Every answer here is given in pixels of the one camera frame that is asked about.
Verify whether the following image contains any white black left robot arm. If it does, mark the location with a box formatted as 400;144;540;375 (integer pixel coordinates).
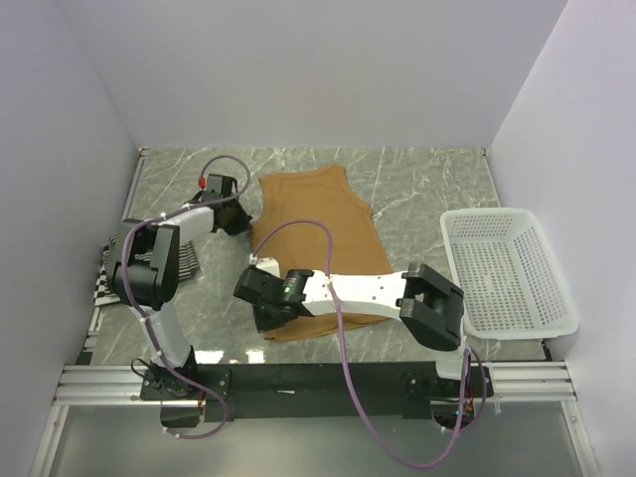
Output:
107;174;251;399

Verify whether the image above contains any purple striped tank top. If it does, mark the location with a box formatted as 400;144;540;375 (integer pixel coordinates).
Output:
101;237;200;281

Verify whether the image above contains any black white striped tank top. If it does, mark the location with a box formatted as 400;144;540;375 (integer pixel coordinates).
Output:
93;267;120;307

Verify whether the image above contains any orange garment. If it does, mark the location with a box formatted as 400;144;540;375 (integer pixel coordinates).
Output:
247;165;394;343

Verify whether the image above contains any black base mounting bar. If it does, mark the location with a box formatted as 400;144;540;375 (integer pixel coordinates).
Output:
140;362;494;427

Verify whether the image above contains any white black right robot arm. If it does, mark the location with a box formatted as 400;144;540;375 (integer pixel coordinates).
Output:
234;260;471;397

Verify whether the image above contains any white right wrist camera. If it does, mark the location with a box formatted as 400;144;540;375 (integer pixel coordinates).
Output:
248;254;280;277

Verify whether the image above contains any white plastic laundry basket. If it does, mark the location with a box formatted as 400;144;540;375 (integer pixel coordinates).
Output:
440;208;579;341

